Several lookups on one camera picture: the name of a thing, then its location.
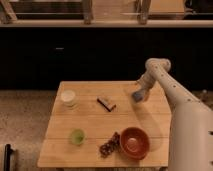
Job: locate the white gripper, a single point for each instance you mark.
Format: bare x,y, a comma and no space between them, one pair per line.
146,82

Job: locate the blue sponge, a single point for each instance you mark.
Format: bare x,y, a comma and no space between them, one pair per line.
137,96

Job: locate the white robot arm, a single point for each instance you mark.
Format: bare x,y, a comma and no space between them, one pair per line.
191,129

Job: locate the red bowl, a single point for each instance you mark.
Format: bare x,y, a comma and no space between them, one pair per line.
134,143

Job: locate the brown chocolate bar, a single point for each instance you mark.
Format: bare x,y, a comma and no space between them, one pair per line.
107,103

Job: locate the wooden table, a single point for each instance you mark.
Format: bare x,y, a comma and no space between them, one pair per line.
153,116

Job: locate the bunch of dark grapes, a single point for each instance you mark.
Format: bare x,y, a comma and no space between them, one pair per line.
110,146

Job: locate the white cup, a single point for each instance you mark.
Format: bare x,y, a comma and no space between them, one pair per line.
68,97

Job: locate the green cup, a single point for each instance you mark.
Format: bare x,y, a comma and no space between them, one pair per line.
77,137

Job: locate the black object on floor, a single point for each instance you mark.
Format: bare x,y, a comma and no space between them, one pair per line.
7,154

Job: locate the wooden shelf rail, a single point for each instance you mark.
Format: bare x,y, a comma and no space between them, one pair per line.
106,13

